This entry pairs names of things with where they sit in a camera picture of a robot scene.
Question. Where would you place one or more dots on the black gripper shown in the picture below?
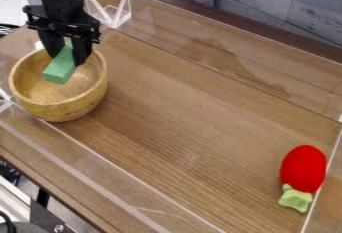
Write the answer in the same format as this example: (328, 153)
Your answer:
(60, 19)

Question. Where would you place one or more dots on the green foam stick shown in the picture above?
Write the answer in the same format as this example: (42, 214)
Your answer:
(61, 67)

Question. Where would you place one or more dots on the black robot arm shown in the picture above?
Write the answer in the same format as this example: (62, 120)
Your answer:
(60, 19)

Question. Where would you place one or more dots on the brown wooden bowl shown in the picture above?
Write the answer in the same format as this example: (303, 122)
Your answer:
(53, 102)

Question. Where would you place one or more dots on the black clamp under table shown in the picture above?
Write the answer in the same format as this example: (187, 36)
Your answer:
(32, 220)

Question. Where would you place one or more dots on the red plush strawberry toy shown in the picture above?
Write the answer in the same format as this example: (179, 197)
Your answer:
(302, 175)

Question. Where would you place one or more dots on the clear acrylic corner bracket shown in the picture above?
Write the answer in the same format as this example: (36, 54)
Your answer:
(109, 15)

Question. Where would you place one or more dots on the clear acrylic tray wall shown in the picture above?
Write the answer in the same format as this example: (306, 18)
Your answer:
(209, 101)

